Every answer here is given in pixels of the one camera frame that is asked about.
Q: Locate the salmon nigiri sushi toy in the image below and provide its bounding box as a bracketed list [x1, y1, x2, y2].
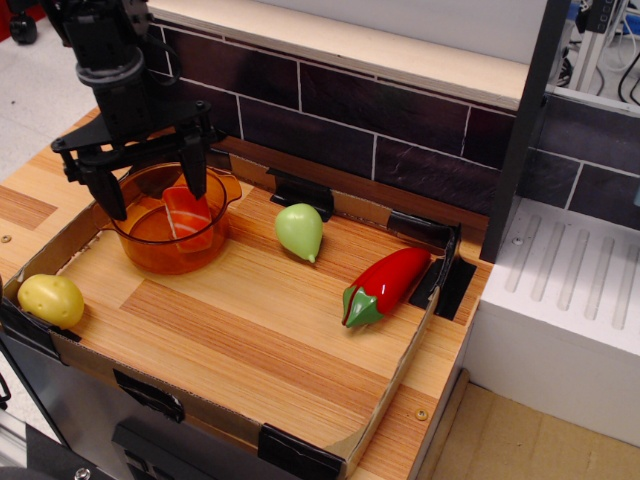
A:
[162, 185, 213, 253]

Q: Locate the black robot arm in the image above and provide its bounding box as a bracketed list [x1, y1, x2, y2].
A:
[42, 1, 217, 220]

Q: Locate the black caster wheel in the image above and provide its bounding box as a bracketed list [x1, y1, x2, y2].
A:
[9, 12, 38, 45]

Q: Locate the yellow toy potato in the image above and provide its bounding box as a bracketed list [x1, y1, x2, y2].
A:
[17, 274, 85, 329]

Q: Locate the dark shelf frame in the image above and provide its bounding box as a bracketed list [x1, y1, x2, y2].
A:
[140, 1, 564, 261]

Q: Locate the cardboard fence with black tape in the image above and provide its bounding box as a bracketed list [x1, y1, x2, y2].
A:
[1, 139, 485, 479]

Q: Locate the orange transparent plastic pot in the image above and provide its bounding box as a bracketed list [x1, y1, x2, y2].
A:
[92, 162, 242, 275]

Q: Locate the green toy pear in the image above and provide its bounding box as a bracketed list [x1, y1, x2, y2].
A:
[275, 203, 323, 263]

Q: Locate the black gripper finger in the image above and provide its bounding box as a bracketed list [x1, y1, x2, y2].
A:
[81, 167, 127, 221]
[177, 131, 208, 200]

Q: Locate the white toy sink drainboard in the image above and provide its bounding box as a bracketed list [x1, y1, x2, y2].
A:
[463, 200, 639, 445]

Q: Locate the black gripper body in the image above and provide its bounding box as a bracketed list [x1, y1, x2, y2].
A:
[51, 79, 220, 184]

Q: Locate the red toy chili pepper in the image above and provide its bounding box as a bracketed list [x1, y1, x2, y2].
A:
[342, 247, 432, 328]

